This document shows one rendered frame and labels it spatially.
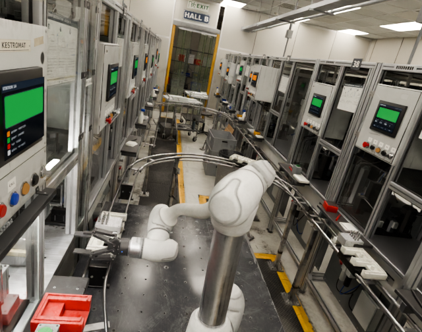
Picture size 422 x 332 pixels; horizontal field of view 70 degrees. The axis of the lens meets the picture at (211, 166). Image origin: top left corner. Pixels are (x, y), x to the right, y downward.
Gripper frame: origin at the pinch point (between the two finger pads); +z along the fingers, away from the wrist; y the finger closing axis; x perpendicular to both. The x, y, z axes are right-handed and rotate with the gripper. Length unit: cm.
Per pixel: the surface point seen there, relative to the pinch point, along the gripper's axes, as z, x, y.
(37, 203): 4, 34, 37
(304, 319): -160, -61, -100
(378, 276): -158, -12, -14
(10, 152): 4, 47, 56
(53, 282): 5.9, 13.9, -9.1
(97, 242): -3.2, -18.7, -12.7
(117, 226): -11.4, -26.3, -7.4
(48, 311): 1.4, 31.6, -5.1
